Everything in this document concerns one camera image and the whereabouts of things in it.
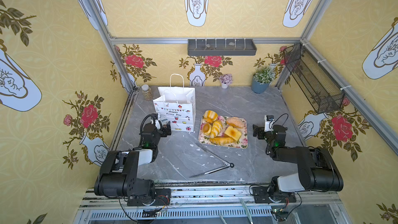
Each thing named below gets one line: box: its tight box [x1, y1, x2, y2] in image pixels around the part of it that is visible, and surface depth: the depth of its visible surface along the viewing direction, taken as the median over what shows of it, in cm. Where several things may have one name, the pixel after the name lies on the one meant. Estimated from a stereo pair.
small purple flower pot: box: [218, 73, 234, 89], surface depth 118 cm
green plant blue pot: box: [251, 66, 276, 94], surface depth 112 cm
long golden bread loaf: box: [209, 136, 237, 146], surface depth 89 cm
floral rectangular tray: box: [198, 116, 249, 149], surface depth 94 cm
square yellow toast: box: [224, 125, 243, 142], surface depth 93 cm
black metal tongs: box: [189, 142, 235, 178], surface depth 83 cm
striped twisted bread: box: [209, 119, 223, 139], surface depth 92 cm
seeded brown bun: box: [226, 117, 245, 129], surface depth 97 cm
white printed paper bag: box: [152, 73, 196, 133], surface depth 87 cm
